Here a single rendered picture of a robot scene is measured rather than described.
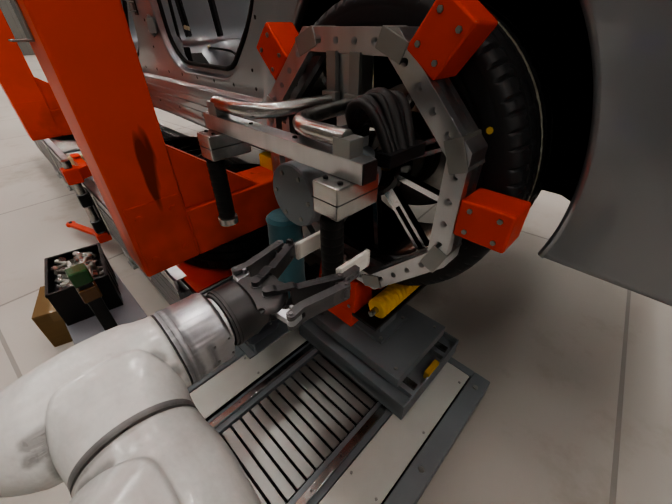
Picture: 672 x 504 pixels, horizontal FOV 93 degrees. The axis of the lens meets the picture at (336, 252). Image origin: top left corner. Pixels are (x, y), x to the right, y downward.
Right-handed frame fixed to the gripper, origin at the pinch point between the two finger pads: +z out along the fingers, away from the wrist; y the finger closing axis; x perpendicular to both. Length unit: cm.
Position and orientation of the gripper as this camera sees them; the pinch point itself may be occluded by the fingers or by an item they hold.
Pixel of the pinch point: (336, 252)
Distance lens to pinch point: 50.2
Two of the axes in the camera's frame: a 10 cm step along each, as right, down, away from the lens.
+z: 7.0, -4.2, 5.8
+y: 7.2, 4.1, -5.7
